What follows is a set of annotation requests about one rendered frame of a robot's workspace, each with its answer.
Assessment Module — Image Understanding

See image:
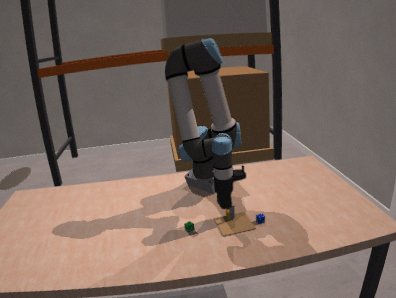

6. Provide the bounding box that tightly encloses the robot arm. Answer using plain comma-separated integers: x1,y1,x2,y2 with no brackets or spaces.
165,38,241,179

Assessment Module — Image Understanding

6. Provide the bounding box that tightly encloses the blue die with white pips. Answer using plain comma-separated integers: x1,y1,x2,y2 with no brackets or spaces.
256,214,265,224

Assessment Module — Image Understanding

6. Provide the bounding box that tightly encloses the tan flat mat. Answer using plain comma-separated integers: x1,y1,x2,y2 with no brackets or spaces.
213,212,256,236

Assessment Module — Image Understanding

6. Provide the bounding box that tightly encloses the green die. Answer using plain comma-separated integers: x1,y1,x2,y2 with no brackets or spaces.
184,221,194,232

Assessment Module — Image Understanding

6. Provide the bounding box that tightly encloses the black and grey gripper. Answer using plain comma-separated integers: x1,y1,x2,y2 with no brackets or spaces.
212,165,246,219

